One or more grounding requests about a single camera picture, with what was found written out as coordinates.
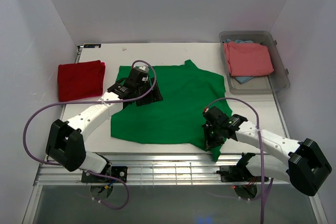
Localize pink folded t-shirt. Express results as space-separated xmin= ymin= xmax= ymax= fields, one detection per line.
xmin=223 ymin=41 xmax=274 ymax=77

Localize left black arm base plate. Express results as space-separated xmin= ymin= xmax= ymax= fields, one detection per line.
xmin=81 ymin=165 xmax=128 ymax=183

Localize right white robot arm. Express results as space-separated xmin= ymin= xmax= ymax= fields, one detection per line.
xmin=203 ymin=106 xmax=332 ymax=196

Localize blue label sticker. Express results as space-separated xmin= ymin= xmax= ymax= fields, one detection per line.
xmin=83 ymin=44 xmax=101 ymax=48

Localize light blue folded t-shirt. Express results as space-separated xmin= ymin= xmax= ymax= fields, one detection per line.
xmin=223 ymin=39 xmax=258 ymax=84

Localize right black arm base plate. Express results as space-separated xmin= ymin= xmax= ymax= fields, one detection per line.
xmin=216 ymin=165 xmax=261 ymax=182

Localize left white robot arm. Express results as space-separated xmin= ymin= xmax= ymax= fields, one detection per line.
xmin=46 ymin=66 xmax=163 ymax=182

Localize folded red t-shirt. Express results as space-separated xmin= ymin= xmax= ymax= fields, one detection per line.
xmin=57 ymin=60 xmax=106 ymax=102

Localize green t-shirt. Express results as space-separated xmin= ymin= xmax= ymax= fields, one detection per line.
xmin=110 ymin=60 xmax=225 ymax=151

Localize aluminium rail frame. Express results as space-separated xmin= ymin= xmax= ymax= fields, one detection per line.
xmin=34 ymin=153 xmax=316 ymax=186

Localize clear plastic bin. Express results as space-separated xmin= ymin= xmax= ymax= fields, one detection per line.
xmin=219 ymin=30 xmax=290 ymax=94

